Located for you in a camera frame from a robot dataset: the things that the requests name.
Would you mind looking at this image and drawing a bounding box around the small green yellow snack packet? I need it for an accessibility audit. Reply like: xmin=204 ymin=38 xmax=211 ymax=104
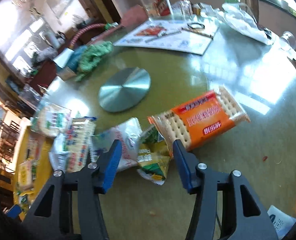
xmin=137 ymin=149 xmax=171 ymax=185

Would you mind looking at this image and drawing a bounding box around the yellow rimmed white tray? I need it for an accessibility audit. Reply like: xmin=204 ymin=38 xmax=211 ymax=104
xmin=12 ymin=127 xmax=53 ymax=220

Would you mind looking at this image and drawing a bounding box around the blue white cracker pack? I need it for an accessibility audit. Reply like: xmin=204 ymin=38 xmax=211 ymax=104
xmin=49 ymin=116 xmax=97 ymax=173

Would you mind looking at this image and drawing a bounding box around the round cracker pack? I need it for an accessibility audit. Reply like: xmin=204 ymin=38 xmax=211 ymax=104
xmin=31 ymin=101 xmax=72 ymax=138

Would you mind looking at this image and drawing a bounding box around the white plastic snack bag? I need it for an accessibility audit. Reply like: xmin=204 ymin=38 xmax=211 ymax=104
xmin=89 ymin=118 xmax=143 ymax=172

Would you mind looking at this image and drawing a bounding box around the silver turntable disc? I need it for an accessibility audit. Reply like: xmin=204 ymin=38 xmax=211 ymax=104
xmin=98 ymin=67 xmax=151 ymax=113

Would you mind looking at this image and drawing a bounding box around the tissue box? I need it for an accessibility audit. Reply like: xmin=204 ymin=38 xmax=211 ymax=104
xmin=53 ymin=45 xmax=88 ymax=81

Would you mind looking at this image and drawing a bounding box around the green cloth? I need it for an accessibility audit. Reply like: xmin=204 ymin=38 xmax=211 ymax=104
xmin=75 ymin=41 xmax=113 ymax=82

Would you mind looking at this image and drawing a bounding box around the large printed paper sheet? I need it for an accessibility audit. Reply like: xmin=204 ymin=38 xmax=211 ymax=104
xmin=113 ymin=18 xmax=219 ymax=55

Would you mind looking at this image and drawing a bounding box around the white liquor bottle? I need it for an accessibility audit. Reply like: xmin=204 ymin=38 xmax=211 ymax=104
xmin=153 ymin=0 xmax=173 ymax=16

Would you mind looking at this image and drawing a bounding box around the clear glass jar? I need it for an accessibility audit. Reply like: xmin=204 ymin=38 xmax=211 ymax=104
xmin=140 ymin=0 xmax=157 ymax=18

